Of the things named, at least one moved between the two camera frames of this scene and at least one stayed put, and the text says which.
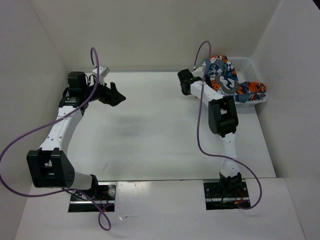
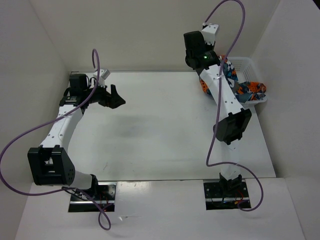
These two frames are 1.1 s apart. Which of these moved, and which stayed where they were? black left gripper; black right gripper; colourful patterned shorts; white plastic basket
Moved: black right gripper
Stayed: colourful patterned shorts; white plastic basket; black left gripper
